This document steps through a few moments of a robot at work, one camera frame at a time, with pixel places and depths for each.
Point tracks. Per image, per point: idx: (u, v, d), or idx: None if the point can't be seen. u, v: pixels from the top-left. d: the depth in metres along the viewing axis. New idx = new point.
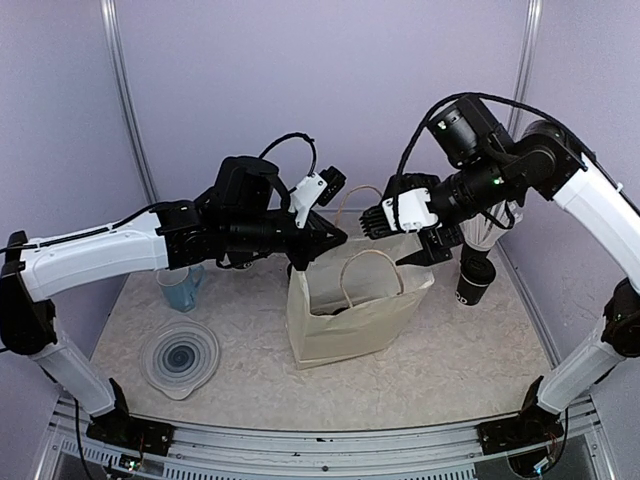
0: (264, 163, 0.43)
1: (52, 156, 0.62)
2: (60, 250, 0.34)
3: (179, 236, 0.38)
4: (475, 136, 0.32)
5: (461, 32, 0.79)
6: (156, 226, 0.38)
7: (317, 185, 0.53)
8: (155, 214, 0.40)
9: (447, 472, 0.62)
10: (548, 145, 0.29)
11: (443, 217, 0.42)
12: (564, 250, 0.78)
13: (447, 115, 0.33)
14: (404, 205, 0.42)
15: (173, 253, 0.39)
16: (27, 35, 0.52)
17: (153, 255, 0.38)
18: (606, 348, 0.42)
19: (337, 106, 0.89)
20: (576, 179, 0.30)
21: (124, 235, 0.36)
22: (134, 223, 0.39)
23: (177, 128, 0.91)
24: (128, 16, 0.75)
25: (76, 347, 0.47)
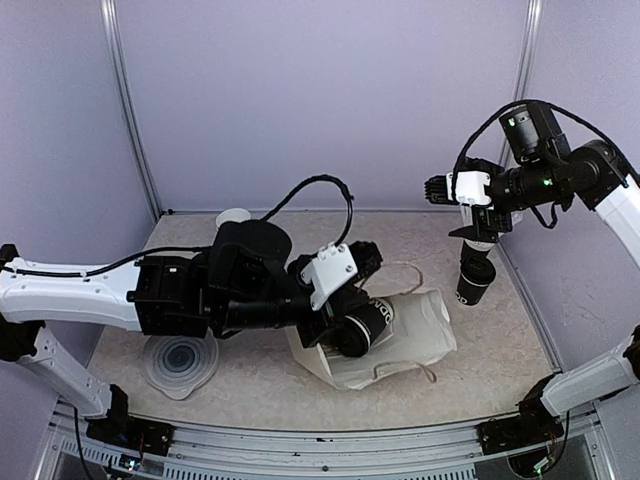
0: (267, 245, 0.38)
1: (52, 155, 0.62)
2: (33, 283, 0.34)
3: (152, 309, 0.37)
4: (537, 138, 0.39)
5: (461, 33, 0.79)
6: (131, 288, 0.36)
7: (342, 272, 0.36)
8: (138, 268, 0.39)
9: (447, 472, 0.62)
10: (595, 158, 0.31)
11: (496, 202, 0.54)
12: (565, 250, 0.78)
13: (518, 116, 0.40)
14: (463, 181, 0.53)
15: (145, 319, 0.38)
16: (27, 34, 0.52)
17: (122, 315, 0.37)
18: (625, 365, 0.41)
19: (337, 106, 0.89)
20: (616, 193, 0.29)
21: (96, 289, 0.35)
22: (112, 275, 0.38)
23: (177, 128, 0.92)
24: (129, 16, 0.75)
25: (62, 354, 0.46)
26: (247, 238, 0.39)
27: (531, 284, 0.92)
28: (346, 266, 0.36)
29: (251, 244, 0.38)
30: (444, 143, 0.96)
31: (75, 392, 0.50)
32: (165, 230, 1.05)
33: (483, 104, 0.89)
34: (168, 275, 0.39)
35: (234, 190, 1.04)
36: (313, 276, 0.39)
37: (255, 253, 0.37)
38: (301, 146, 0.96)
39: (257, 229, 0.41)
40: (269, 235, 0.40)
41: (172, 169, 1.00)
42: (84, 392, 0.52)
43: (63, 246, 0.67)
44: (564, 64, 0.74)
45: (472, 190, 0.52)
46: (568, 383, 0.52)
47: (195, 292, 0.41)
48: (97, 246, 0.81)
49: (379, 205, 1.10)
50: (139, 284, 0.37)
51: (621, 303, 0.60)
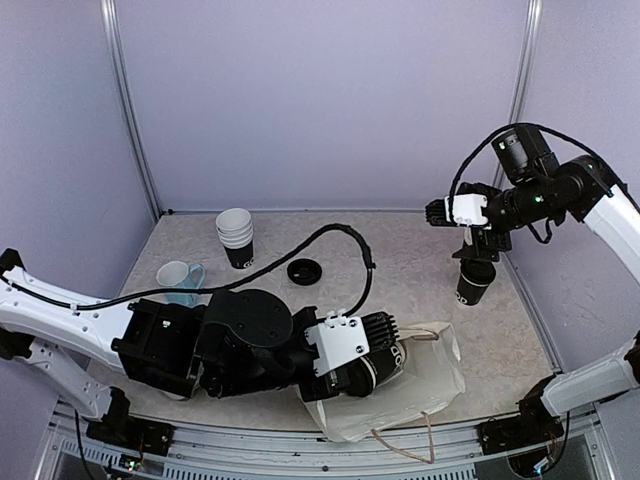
0: (260, 321, 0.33)
1: (52, 156, 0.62)
2: (26, 302, 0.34)
3: (134, 364, 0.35)
4: (526, 158, 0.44)
5: (461, 33, 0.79)
6: (117, 334, 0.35)
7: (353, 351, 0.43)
8: (131, 312, 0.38)
9: (448, 472, 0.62)
10: (578, 173, 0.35)
11: (492, 221, 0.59)
12: (565, 251, 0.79)
13: (508, 138, 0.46)
14: (460, 204, 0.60)
15: (127, 369, 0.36)
16: (27, 34, 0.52)
17: (104, 357, 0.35)
18: (626, 367, 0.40)
19: (337, 106, 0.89)
20: (601, 203, 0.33)
21: (82, 327, 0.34)
22: (103, 313, 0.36)
23: (177, 128, 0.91)
24: (128, 16, 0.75)
25: (60, 355, 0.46)
26: (242, 313, 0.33)
27: (531, 284, 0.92)
28: (357, 347, 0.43)
29: (245, 318, 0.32)
30: (443, 144, 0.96)
31: (73, 396, 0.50)
32: (165, 230, 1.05)
33: (483, 104, 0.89)
34: (160, 330, 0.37)
35: (234, 190, 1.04)
36: (325, 346, 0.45)
37: (244, 337, 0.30)
38: (301, 146, 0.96)
39: (257, 298, 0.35)
40: (270, 313, 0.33)
41: (172, 169, 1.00)
42: (82, 396, 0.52)
43: (63, 246, 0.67)
44: (564, 64, 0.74)
45: (469, 211, 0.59)
46: (571, 383, 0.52)
47: (184, 352, 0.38)
48: (97, 247, 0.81)
49: (379, 205, 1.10)
50: (127, 333, 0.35)
51: (620, 303, 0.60)
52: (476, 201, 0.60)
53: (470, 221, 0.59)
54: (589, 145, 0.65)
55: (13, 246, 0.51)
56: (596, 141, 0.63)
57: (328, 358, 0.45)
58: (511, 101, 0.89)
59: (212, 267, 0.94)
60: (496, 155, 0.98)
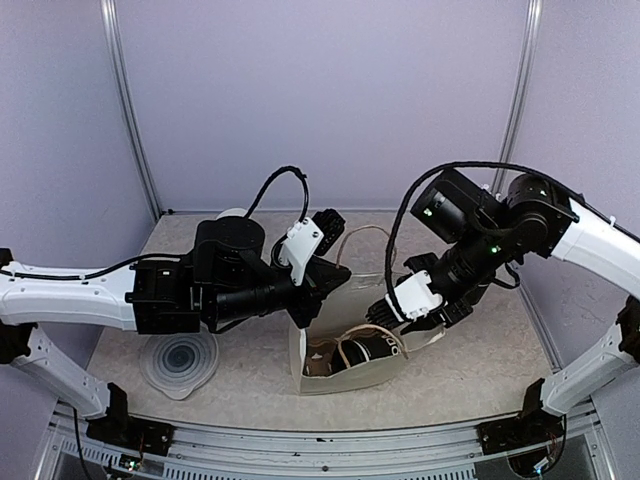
0: (236, 237, 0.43)
1: (53, 156, 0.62)
2: (32, 285, 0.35)
3: (148, 307, 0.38)
4: (463, 212, 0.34)
5: (460, 33, 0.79)
6: (127, 289, 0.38)
7: (311, 238, 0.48)
8: (134, 270, 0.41)
9: (447, 472, 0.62)
10: (539, 211, 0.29)
11: (446, 295, 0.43)
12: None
13: (434, 198, 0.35)
14: (404, 293, 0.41)
15: (140, 319, 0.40)
16: (26, 31, 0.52)
17: (119, 314, 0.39)
18: (624, 356, 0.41)
19: (337, 106, 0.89)
20: (570, 231, 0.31)
21: (95, 291, 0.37)
22: (109, 278, 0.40)
23: (177, 129, 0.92)
24: (128, 17, 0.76)
25: (56, 353, 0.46)
26: (224, 235, 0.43)
27: (532, 287, 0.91)
28: (312, 234, 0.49)
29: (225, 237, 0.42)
30: (443, 144, 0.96)
31: (80, 394, 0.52)
32: (165, 230, 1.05)
33: (483, 104, 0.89)
34: (161, 278, 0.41)
35: (235, 191, 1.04)
36: (290, 251, 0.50)
37: (231, 244, 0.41)
38: (302, 146, 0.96)
39: (230, 224, 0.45)
40: (244, 230, 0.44)
41: (172, 169, 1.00)
42: (86, 391, 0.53)
43: (63, 245, 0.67)
44: (563, 64, 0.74)
45: (417, 299, 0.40)
46: (576, 389, 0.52)
47: (184, 292, 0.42)
48: (98, 246, 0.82)
49: (379, 205, 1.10)
50: (135, 285, 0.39)
51: (622, 303, 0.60)
52: (419, 280, 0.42)
53: (427, 308, 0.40)
54: (590, 144, 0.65)
55: (13, 245, 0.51)
56: (597, 140, 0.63)
57: (295, 255, 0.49)
58: (511, 101, 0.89)
59: None
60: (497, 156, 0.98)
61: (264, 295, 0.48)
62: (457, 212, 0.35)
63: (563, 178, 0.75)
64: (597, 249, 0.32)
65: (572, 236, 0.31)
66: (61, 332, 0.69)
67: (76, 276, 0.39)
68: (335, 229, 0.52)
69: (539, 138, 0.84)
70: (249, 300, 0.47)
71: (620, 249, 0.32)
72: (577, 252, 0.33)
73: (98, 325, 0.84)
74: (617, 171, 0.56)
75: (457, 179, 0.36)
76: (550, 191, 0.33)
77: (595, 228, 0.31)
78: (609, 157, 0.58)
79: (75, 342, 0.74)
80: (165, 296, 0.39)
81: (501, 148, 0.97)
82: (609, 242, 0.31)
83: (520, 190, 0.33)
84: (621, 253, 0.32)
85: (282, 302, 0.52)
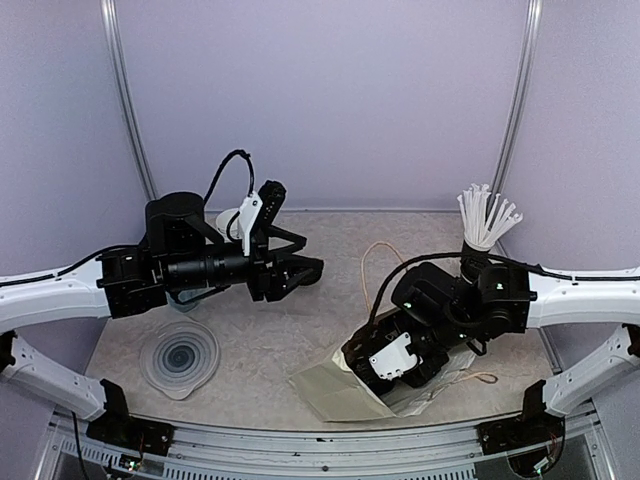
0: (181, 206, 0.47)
1: (53, 157, 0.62)
2: (8, 290, 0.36)
3: (120, 289, 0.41)
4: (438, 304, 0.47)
5: (460, 34, 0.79)
6: (97, 277, 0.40)
7: (252, 207, 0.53)
8: (100, 261, 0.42)
9: (447, 472, 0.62)
10: (501, 305, 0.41)
11: (422, 352, 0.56)
12: (557, 252, 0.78)
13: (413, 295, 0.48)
14: (385, 357, 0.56)
15: (113, 303, 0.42)
16: (27, 30, 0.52)
17: (96, 302, 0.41)
18: (633, 359, 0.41)
19: (337, 107, 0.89)
20: (536, 304, 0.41)
21: (68, 284, 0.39)
22: (80, 271, 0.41)
23: (176, 129, 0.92)
24: (128, 17, 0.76)
25: (41, 361, 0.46)
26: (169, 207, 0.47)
27: None
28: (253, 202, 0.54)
29: (169, 208, 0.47)
30: (443, 144, 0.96)
31: (74, 394, 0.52)
32: None
33: (483, 104, 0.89)
34: (124, 262, 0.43)
35: (234, 191, 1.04)
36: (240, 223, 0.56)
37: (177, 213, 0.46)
38: (302, 147, 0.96)
39: (168, 199, 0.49)
40: (186, 200, 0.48)
41: (173, 169, 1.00)
42: (80, 391, 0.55)
43: (64, 246, 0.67)
44: (561, 64, 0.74)
45: (393, 363, 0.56)
46: (581, 391, 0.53)
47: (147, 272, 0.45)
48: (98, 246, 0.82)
49: (379, 205, 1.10)
50: (104, 272, 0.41)
51: None
52: (398, 346, 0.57)
53: (402, 369, 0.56)
54: (591, 144, 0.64)
55: (14, 245, 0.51)
56: (597, 140, 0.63)
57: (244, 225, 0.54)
58: (511, 101, 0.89)
59: None
60: (496, 157, 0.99)
61: (215, 268, 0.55)
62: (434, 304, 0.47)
63: (562, 178, 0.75)
64: (568, 305, 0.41)
65: (539, 307, 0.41)
66: (60, 333, 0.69)
67: (49, 273, 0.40)
68: (278, 200, 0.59)
69: (539, 139, 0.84)
70: (201, 271, 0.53)
71: (588, 297, 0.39)
72: (560, 309, 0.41)
73: (98, 325, 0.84)
74: (617, 171, 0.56)
75: None
76: (510, 279, 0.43)
77: (553, 292, 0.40)
78: (610, 158, 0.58)
79: (74, 343, 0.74)
80: (132, 275, 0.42)
81: (501, 148, 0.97)
82: (572, 297, 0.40)
83: (485, 280, 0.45)
84: (593, 300, 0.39)
85: (235, 277, 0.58)
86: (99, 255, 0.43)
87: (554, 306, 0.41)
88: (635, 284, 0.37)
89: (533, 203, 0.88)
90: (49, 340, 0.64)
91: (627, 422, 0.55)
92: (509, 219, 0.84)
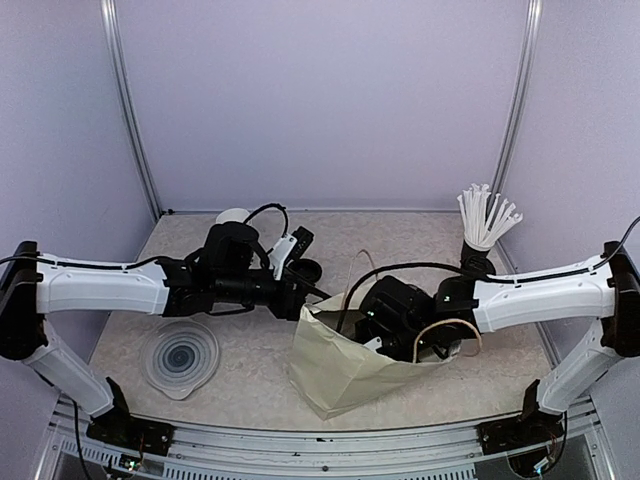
0: (245, 232, 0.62)
1: (53, 156, 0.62)
2: (83, 274, 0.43)
3: (178, 293, 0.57)
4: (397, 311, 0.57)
5: (459, 34, 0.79)
6: (163, 277, 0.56)
7: (288, 242, 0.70)
8: (160, 266, 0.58)
9: (447, 472, 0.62)
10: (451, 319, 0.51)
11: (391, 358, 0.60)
12: (557, 252, 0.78)
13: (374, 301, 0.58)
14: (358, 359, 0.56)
15: (170, 302, 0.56)
16: (27, 32, 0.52)
17: (153, 297, 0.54)
18: (607, 352, 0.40)
19: (336, 107, 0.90)
20: (480, 307, 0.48)
21: (138, 278, 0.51)
22: (141, 270, 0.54)
23: (176, 129, 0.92)
24: (128, 17, 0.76)
25: (68, 349, 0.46)
26: (226, 230, 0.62)
27: None
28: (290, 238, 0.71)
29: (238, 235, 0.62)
30: (442, 144, 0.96)
31: (87, 383, 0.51)
32: (165, 230, 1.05)
33: (484, 104, 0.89)
34: (183, 270, 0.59)
35: (235, 191, 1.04)
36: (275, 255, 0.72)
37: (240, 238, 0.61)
38: (301, 147, 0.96)
39: (236, 225, 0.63)
40: (244, 228, 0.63)
41: (173, 169, 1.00)
42: (95, 383, 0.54)
43: (64, 246, 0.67)
44: (562, 64, 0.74)
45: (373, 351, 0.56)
46: (565, 385, 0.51)
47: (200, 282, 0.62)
48: (98, 245, 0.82)
49: (379, 205, 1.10)
50: (167, 275, 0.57)
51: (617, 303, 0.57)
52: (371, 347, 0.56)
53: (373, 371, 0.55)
54: (591, 144, 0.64)
55: (14, 246, 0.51)
56: (598, 140, 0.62)
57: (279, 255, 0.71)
58: (511, 101, 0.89)
59: None
60: (496, 158, 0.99)
61: (252, 288, 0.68)
62: (394, 311, 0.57)
63: (562, 178, 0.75)
64: (514, 306, 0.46)
65: (484, 312, 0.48)
66: (61, 332, 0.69)
67: (119, 266, 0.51)
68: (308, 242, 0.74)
69: (539, 139, 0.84)
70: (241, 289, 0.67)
71: (524, 297, 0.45)
72: (512, 312, 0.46)
73: (98, 325, 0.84)
74: (617, 171, 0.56)
75: (393, 287, 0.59)
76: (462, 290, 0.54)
77: (494, 297, 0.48)
78: (610, 157, 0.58)
79: (75, 342, 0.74)
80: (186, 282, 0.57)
81: (501, 149, 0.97)
82: (510, 299, 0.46)
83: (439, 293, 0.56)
84: (531, 300, 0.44)
85: (265, 297, 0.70)
86: (159, 262, 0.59)
87: (501, 310, 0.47)
88: (579, 277, 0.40)
89: (533, 203, 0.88)
90: None
91: (627, 422, 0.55)
92: (509, 219, 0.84)
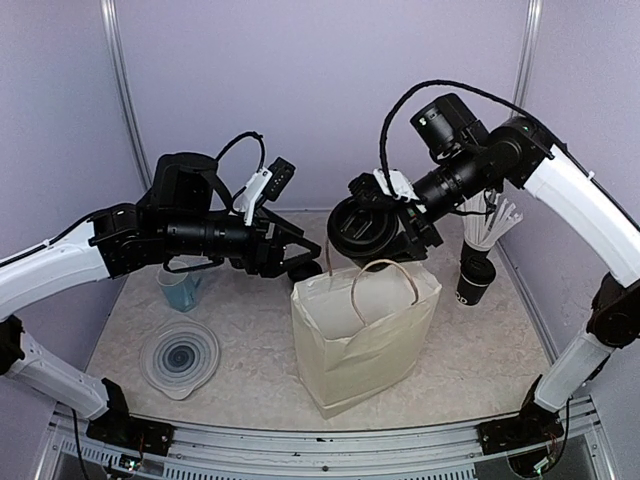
0: (198, 161, 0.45)
1: (53, 157, 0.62)
2: (1, 272, 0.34)
3: (114, 243, 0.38)
4: (452, 130, 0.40)
5: (459, 32, 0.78)
6: (90, 236, 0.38)
7: (261, 177, 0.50)
8: (91, 223, 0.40)
9: (448, 472, 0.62)
10: (514, 139, 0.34)
11: (432, 209, 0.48)
12: (555, 251, 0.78)
13: (427, 113, 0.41)
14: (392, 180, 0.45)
15: (110, 261, 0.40)
16: (26, 34, 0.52)
17: (88, 264, 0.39)
18: (591, 339, 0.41)
19: (336, 107, 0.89)
20: (542, 166, 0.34)
21: (61, 249, 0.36)
22: (70, 236, 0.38)
23: (175, 128, 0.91)
24: (127, 16, 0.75)
25: (51, 358, 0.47)
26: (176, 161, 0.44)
27: (532, 286, 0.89)
28: (263, 172, 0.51)
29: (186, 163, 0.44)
30: None
31: (78, 390, 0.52)
32: None
33: (484, 103, 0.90)
34: (117, 217, 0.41)
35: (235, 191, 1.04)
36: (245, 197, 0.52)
37: (191, 168, 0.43)
38: (301, 147, 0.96)
39: (187, 154, 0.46)
40: (197, 157, 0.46)
41: None
42: (84, 387, 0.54)
43: None
44: (563, 63, 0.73)
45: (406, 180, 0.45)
46: (562, 382, 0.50)
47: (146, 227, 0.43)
48: None
49: None
50: (99, 231, 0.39)
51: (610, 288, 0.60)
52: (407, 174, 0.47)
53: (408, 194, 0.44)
54: (592, 144, 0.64)
55: (15, 247, 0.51)
56: (597, 140, 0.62)
57: (248, 195, 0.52)
58: (511, 101, 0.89)
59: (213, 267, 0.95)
60: None
61: (215, 238, 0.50)
62: (447, 129, 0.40)
63: None
64: (569, 194, 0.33)
65: (546, 172, 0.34)
66: (61, 333, 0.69)
67: (42, 243, 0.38)
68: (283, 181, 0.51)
69: None
70: (200, 238, 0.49)
71: (587, 199, 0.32)
72: (555, 197, 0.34)
73: (98, 325, 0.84)
74: (616, 172, 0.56)
75: (453, 102, 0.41)
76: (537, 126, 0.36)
77: (569, 172, 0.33)
78: (610, 157, 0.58)
79: (74, 342, 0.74)
80: (126, 226, 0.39)
81: None
82: (577, 188, 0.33)
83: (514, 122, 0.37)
84: (589, 207, 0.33)
85: (234, 250, 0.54)
86: (90, 218, 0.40)
87: (558, 187, 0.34)
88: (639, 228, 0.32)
89: (532, 202, 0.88)
90: (48, 340, 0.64)
91: (628, 423, 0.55)
92: (510, 218, 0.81)
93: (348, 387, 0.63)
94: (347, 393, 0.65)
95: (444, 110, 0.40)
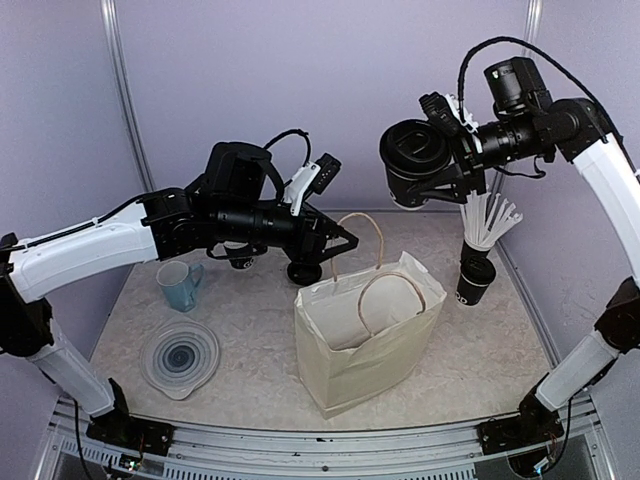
0: (255, 151, 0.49)
1: (53, 158, 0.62)
2: (49, 248, 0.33)
3: (166, 225, 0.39)
4: (519, 92, 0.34)
5: (459, 32, 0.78)
6: (142, 216, 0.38)
7: (311, 170, 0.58)
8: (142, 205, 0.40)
9: (447, 472, 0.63)
10: (576, 113, 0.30)
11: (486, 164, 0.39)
12: (556, 251, 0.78)
13: (500, 67, 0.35)
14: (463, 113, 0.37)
15: (161, 243, 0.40)
16: (26, 36, 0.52)
17: (138, 245, 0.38)
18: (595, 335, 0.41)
19: (336, 106, 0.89)
20: (594, 147, 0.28)
21: (112, 228, 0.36)
22: (120, 215, 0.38)
23: (175, 128, 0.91)
24: (127, 16, 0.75)
25: (74, 348, 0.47)
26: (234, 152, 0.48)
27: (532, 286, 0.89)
28: (312, 166, 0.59)
29: (244, 153, 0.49)
30: None
31: (88, 385, 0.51)
32: None
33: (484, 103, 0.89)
34: (169, 200, 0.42)
35: None
36: (293, 188, 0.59)
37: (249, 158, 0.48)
38: (301, 146, 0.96)
39: (244, 145, 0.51)
40: (255, 149, 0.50)
41: (173, 168, 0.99)
42: (97, 382, 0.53)
43: None
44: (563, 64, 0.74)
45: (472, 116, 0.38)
46: (564, 382, 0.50)
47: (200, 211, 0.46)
48: None
49: (379, 205, 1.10)
50: (150, 213, 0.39)
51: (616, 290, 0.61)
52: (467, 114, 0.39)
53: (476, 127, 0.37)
54: None
55: None
56: None
57: (296, 186, 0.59)
58: None
59: (213, 267, 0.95)
60: None
61: (263, 226, 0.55)
62: (513, 88, 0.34)
63: (560, 177, 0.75)
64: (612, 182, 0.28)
65: (597, 151, 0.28)
66: None
67: (90, 221, 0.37)
68: (331, 175, 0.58)
69: None
70: (248, 225, 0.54)
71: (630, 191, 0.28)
72: (599, 182, 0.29)
73: (98, 325, 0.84)
74: None
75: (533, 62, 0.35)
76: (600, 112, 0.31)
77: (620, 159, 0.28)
78: None
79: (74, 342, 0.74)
80: (179, 209, 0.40)
81: None
82: (622, 175, 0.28)
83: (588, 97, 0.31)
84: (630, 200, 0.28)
85: (278, 237, 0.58)
86: (141, 201, 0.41)
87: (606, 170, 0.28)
88: None
89: (532, 202, 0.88)
90: None
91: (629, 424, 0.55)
92: (509, 219, 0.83)
93: (349, 391, 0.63)
94: (347, 396, 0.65)
95: (518, 68, 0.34)
